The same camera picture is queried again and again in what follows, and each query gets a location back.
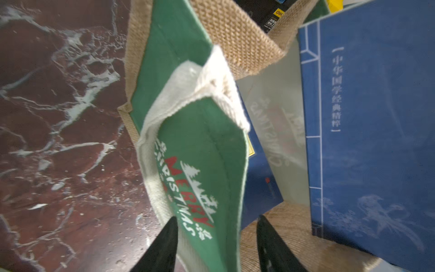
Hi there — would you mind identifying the blue book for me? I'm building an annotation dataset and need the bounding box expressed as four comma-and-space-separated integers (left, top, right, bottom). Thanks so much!
299, 1, 435, 272
241, 103, 283, 230

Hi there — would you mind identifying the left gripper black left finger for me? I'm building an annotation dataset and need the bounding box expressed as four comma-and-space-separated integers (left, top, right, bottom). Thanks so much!
130, 216, 179, 272

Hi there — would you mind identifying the yellow black toolbox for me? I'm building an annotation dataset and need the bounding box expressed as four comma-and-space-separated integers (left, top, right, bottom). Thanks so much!
235, 0, 343, 33

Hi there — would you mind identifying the green beige canvas bag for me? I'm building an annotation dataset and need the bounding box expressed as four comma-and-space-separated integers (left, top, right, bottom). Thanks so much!
119, 1, 382, 272

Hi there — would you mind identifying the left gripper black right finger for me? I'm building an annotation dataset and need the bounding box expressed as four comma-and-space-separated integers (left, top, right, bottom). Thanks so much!
256, 215, 307, 272

